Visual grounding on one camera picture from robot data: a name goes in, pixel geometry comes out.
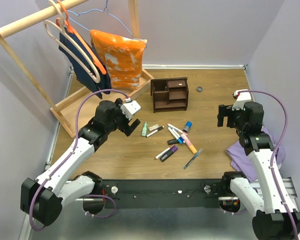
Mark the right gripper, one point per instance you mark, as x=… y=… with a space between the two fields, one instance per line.
x=226 y=110

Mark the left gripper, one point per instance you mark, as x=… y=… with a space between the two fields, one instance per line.
x=127 y=130

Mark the black white marker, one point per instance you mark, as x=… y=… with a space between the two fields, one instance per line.
x=154 y=131

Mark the white brown marker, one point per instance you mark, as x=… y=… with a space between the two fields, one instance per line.
x=162 y=153

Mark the clear blue pen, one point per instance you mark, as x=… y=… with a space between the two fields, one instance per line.
x=193 y=158

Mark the orange pink highlighter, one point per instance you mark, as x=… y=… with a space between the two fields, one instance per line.
x=189 y=143

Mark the purple black highlighter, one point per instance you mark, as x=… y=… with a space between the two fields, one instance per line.
x=170 y=152

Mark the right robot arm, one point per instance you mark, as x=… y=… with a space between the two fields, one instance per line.
x=274 y=215

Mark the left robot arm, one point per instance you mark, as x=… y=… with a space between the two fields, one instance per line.
x=43 y=198

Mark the green correction tape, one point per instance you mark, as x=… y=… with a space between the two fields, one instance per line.
x=144 y=130

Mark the white eraser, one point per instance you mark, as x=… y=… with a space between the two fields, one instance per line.
x=154 y=127

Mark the blue grey glue stick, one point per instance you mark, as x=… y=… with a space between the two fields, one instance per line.
x=187 y=127

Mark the grey round cap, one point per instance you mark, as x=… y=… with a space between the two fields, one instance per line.
x=199 y=89

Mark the white pink marker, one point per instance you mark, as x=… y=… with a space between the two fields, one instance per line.
x=177 y=129

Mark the white blue marker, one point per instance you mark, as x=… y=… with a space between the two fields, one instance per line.
x=170 y=130

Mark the white dark-blue marker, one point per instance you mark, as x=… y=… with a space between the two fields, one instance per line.
x=178 y=135

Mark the brown wooden desk organizer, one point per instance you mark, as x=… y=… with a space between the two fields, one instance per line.
x=169 y=94

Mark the orange hanger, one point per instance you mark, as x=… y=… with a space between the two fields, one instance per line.
x=71 y=29

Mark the orange patterned garment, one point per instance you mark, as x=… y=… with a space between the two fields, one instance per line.
x=121 y=56

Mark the wooden clothes rack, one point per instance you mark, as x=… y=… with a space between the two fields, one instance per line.
x=70 y=101

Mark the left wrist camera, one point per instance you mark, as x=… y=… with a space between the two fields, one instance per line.
x=130 y=108

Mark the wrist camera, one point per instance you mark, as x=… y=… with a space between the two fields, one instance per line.
x=241 y=97
x=130 y=108

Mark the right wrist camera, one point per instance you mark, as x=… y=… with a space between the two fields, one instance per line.
x=241 y=97

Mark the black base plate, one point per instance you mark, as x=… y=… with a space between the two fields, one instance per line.
x=166 y=193

